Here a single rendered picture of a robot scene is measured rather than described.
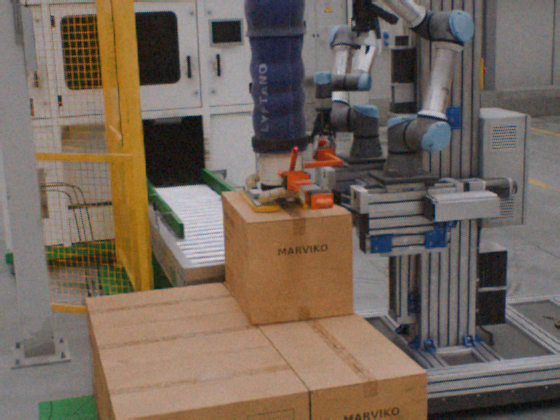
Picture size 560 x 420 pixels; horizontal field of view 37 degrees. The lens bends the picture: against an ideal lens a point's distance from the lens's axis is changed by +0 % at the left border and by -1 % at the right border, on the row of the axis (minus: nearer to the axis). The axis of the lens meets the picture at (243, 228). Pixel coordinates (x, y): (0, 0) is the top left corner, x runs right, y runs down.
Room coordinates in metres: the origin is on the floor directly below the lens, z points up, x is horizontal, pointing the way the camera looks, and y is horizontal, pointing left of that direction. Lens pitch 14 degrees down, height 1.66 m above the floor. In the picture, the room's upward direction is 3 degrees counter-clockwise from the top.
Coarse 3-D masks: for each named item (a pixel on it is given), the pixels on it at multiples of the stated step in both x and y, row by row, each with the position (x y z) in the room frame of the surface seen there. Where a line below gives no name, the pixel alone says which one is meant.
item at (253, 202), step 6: (240, 192) 3.46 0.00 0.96; (246, 192) 3.43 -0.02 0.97; (246, 198) 3.34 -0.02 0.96; (252, 198) 3.30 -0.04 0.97; (258, 198) 3.30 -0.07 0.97; (252, 204) 3.22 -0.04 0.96; (258, 204) 3.19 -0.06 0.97; (264, 204) 3.18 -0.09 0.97; (270, 204) 3.19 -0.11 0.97; (276, 204) 3.19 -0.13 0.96; (258, 210) 3.15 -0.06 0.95; (264, 210) 3.16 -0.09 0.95; (270, 210) 3.16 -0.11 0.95; (276, 210) 3.17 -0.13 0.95
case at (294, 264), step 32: (224, 192) 3.58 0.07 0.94; (224, 224) 3.55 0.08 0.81; (256, 224) 3.01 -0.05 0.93; (288, 224) 3.03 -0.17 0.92; (320, 224) 3.05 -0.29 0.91; (256, 256) 3.01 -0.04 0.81; (288, 256) 3.03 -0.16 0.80; (320, 256) 3.05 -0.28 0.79; (352, 256) 3.07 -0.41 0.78; (256, 288) 3.01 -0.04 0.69; (288, 288) 3.03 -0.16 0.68; (320, 288) 3.05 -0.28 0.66; (352, 288) 3.07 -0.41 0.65; (256, 320) 3.01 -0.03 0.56; (288, 320) 3.03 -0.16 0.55
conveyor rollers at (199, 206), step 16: (160, 192) 5.70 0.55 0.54; (176, 192) 5.64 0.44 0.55; (192, 192) 5.62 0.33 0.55; (208, 192) 5.60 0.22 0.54; (176, 208) 5.17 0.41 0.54; (192, 208) 5.11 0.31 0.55; (208, 208) 5.13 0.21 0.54; (192, 224) 4.67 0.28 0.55; (208, 224) 4.68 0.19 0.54; (176, 240) 4.36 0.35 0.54; (192, 240) 4.37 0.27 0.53; (208, 240) 4.31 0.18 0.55; (192, 256) 4.01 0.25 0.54; (208, 256) 4.03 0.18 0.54; (224, 256) 3.97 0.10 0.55
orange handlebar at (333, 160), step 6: (330, 156) 3.54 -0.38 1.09; (336, 156) 3.51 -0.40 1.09; (306, 162) 3.40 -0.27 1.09; (312, 162) 3.40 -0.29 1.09; (318, 162) 3.41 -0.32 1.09; (324, 162) 3.41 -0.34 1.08; (330, 162) 3.41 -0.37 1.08; (336, 162) 3.41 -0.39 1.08; (342, 162) 3.43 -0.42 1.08; (294, 180) 3.04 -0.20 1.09; (306, 180) 3.00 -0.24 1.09; (294, 186) 2.98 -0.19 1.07; (330, 198) 2.71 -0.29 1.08; (318, 204) 2.70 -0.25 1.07; (324, 204) 2.69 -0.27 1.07
